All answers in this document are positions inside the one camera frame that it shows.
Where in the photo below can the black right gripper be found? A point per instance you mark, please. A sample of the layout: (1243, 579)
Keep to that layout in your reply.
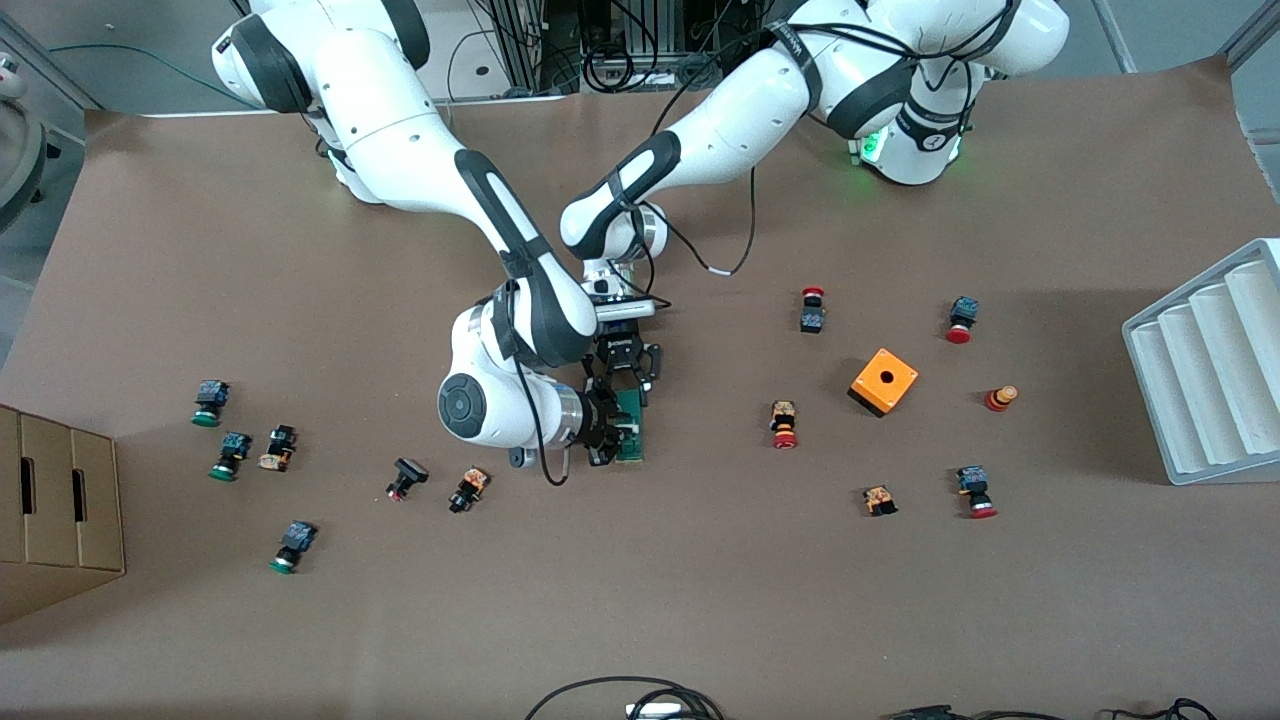
(598, 420)

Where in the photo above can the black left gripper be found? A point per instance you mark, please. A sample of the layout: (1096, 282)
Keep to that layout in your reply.
(619, 354)

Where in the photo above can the green load switch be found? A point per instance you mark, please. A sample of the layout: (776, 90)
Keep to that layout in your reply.
(636, 435)

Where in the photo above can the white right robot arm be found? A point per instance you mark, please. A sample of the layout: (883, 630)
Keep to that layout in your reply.
(400, 150)

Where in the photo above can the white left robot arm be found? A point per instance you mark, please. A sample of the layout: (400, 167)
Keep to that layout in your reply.
(740, 110)

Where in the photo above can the red button orange block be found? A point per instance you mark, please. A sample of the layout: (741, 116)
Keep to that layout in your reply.
(784, 424)

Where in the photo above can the brown paper table cover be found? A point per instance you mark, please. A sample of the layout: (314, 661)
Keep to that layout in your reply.
(640, 600)

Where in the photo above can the red pushbutton dark block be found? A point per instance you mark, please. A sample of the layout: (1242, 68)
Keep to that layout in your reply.
(812, 312)

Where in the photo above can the black rectangular pushbutton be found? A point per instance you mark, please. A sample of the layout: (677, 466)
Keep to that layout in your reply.
(406, 478)

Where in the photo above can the orange black contact block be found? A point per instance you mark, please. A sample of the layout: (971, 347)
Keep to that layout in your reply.
(880, 500)

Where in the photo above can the white power strip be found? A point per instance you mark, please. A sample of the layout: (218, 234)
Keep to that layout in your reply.
(655, 711)

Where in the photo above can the red dome pushbutton blue block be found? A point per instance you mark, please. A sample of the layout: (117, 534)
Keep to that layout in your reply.
(962, 320)

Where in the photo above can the green mushroom pushbutton blue block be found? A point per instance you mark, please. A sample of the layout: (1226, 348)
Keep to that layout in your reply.
(210, 402)
(231, 456)
(293, 546)

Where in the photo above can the wide red mushroom emergency button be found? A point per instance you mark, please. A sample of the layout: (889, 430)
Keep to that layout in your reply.
(976, 492)

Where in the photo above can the red orange button head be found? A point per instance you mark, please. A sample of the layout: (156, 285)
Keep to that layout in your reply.
(1000, 398)

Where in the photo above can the brown cardboard bin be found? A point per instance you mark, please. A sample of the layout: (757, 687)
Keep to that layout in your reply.
(8, 490)
(98, 505)
(48, 500)

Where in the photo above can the grey slotted tray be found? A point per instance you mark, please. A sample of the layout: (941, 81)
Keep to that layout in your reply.
(1210, 360)

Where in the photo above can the white grey round machine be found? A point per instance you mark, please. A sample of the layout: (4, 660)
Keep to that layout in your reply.
(15, 150)

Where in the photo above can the black selector switch orange block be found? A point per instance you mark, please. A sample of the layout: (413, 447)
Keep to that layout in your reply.
(468, 489)

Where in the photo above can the orange button enclosure box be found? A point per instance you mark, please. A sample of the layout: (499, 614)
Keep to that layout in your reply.
(884, 382)

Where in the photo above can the aluminium frame profile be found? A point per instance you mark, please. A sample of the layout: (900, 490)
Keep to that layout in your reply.
(1250, 30)
(1112, 35)

